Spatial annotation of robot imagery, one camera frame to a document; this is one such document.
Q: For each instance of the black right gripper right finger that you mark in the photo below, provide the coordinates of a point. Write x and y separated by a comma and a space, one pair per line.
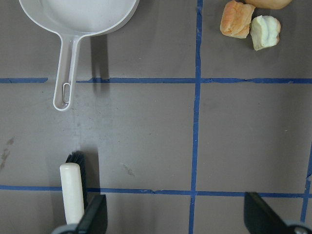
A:
260, 218

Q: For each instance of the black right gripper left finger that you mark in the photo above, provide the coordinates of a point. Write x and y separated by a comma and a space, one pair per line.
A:
94, 220

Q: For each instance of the orange-brown bread chunk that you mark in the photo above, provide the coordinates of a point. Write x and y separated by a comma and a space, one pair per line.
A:
236, 19

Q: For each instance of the round golden bread roll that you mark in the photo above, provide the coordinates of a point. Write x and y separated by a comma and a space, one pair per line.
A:
269, 4

